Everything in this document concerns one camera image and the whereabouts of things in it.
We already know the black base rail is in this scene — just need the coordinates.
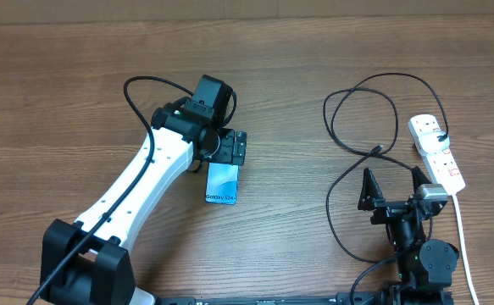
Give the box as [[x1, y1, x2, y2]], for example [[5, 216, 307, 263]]
[[155, 292, 386, 305]]

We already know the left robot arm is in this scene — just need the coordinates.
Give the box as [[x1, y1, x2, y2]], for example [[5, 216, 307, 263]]
[[29, 75, 247, 305]]

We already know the Samsung Galaxy smartphone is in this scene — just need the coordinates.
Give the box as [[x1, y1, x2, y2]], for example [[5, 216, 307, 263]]
[[205, 163, 240, 205]]

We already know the white charger adapter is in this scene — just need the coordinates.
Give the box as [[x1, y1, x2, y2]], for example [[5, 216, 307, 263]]
[[415, 130, 450, 156]]

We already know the white power strip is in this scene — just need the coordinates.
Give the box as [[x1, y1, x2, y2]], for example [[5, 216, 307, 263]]
[[408, 114, 465, 197]]

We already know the white power strip cord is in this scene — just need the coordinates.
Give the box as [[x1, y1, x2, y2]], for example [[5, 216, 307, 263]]
[[452, 193, 480, 305]]

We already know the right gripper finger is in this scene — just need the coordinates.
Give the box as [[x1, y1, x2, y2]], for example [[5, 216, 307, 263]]
[[411, 166, 431, 199], [358, 168, 385, 211]]

